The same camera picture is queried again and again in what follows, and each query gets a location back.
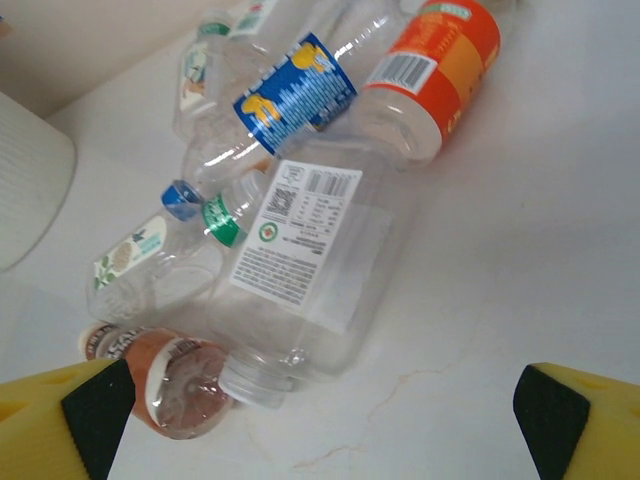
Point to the clear bottle blue Pepsi label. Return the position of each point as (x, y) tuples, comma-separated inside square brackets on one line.
[(295, 95)]

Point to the large clear bottle white label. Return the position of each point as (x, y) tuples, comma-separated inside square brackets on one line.
[(320, 250)]

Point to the clear bottle bird label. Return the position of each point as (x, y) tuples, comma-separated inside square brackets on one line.
[(197, 75)]

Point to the clear bottle green white label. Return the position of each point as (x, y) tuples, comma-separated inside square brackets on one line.
[(255, 15)]

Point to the orange label plastic bottle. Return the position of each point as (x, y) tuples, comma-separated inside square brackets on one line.
[(440, 65)]

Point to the clear bottle flower label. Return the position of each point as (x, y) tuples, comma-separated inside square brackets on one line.
[(130, 255)]

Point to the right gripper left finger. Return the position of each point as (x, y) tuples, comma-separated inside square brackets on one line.
[(40, 430)]

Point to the white ribbed plastic bin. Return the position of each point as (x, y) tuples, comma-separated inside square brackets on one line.
[(30, 190)]

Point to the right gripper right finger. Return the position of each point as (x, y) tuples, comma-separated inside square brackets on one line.
[(600, 435)]

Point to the brown Nescafe bottle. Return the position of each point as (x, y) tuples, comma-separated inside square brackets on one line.
[(185, 385)]

